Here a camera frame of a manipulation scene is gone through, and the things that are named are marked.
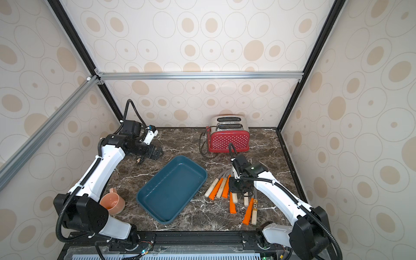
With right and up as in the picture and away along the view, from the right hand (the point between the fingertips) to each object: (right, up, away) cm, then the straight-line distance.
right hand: (237, 188), depth 81 cm
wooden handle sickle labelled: (+9, -11, +2) cm, 14 cm away
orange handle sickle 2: (-5, -5, +7) cm, 10 cm away
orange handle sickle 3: (-2, -10, +3) cm, 10 cm away
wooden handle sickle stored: (+5, -7, +4) cm, 10 cm away
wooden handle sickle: (-12, -1, +9) cm, 15 cm away
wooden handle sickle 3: (-2, -3, -5) cm, 6 cm away
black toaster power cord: (-19, +18, +20) cm, 33 cm away
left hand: (-39, +20, 0) cm, 44 cm away
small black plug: (-58, +12, +19) cm, 62 cm away
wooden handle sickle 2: (-8, -3, +7) cm, 11 cm away
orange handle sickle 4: (+5, -13, +1) cm, 14 cm away
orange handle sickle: (-12, -5, +6) cm, 15 cm away
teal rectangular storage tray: (-36, -6, +7) cm, 37 cm away
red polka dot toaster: (-4, +31, +16) cm, 35 cm away
